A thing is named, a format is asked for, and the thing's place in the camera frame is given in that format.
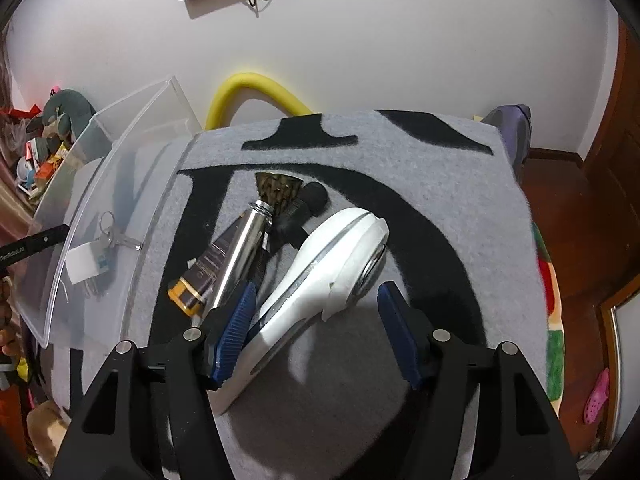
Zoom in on black foam-tipped microphone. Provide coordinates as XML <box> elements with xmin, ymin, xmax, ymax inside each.
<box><xmin>277</xmin><ymin>182</ymin><xmax>329</xmax><ymax>243</ymax></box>

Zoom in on patterned cone-shaped cap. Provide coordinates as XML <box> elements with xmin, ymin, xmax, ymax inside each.
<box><xmin>254</xmin><ymin>171</ymin><xmax>304</xmax><ymax>212</ymax></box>

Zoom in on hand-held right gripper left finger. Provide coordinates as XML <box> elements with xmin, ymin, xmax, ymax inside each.
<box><xmin>66</xmin><ymin>281</ymin><xmax>259</xmax><ymax>480</ymax></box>

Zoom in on pile of colourful toys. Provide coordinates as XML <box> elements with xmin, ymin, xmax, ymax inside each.
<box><xmin>14</xmin><ymin>132</ymin><xmax>77</xmax><ymax>202</ymax></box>

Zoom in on metal keys on ring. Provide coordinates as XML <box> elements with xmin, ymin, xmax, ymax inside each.
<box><xmin>97</xmin><ymin>211</ymin><xmax>144</xmax><ymax>252</ymax></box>

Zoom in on white handheld fabric shaver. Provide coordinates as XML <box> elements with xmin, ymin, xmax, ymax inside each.
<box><xmin>214</xmin><ymin>207</ymin><xmax>390</xmax><ymax>415</ymax></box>

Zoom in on white key tag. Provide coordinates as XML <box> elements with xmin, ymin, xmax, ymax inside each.
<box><xmin>65</xmin><ymin>242</ymin><xmax>112</xmax><ymax>284</ymax></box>

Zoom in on grey and black felt mat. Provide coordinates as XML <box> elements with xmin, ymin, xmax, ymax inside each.
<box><xmin>37</xmin><ymin>109</ymin><xmax>563</xmax><ymax>480</ymax></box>

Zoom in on purple-grey cloth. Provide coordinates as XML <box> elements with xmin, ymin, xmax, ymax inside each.
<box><xmin>481</xmin><ymin>104</ymin><xmax>532</xmax><ymax>167</ymax></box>

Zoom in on silver metal bottle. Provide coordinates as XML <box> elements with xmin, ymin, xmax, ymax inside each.
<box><xmin>204</xmin><ymin>199</ymin><xmax>274</xmax><ymax>313</ymax></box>

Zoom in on yellow foam tube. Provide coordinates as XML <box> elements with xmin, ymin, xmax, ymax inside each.
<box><xmin>204</xmin><ymin>73</ymin><xmax>314</xmax><ymax>132</ymax></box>

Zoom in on person's left hand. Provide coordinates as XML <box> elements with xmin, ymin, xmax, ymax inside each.
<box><xmin>0</xmin><ymin>280</ymin><xmax>22</xmax><ymax>367</ymax></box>

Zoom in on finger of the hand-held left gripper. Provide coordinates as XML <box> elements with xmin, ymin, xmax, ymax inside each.
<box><xmin>39</xmin><ymin>225</ymin><xmax>70</xmax><ymax>251</ymax></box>

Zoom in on clear plastic storage box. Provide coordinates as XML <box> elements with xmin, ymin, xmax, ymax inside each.
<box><xmin>17</xmin><ymin>76</ymin><xmax>202</xmax><ymax>350</ymax></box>

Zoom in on colourful printed blanket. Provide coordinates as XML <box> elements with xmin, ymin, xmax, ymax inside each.
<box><xmin>531</xmin><ymin>222</ymin><xmax>567</xmax><ymax>411</ymax></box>

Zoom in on grey plush toy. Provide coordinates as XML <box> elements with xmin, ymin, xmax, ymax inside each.
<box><xmin>26</xmin><ymin>89</ymin><xmax>97</xmax><ymax>142</ymax></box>

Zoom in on framed mirror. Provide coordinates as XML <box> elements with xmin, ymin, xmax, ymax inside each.
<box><xmin>599</xmin><ymin>290</ymin><xmax>640</xmax><ymax>453</ymax></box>

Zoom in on pink clog shoe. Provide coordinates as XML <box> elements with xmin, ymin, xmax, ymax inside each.
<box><xmin>583</xmin><ymin>367</ymin><xmax>611</xmax><ymax>425</ymax></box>

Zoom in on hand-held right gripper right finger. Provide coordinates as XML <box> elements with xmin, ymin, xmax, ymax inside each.
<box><xmin>377</xmin><ymin>281</ymin><xmax>568</xmax><ymax>480</ymax></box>

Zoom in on brown and gold tube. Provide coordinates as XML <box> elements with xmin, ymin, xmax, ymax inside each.
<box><xmin>167</xmin><ymin>214</ymin><xmax>250</xmax><ymax>317</ymax></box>

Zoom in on wooden door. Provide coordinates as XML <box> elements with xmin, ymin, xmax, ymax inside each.
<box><xmin>582</xmin><ymin>17</ymin><xmax>640</xmax><ymax>301</ymax></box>

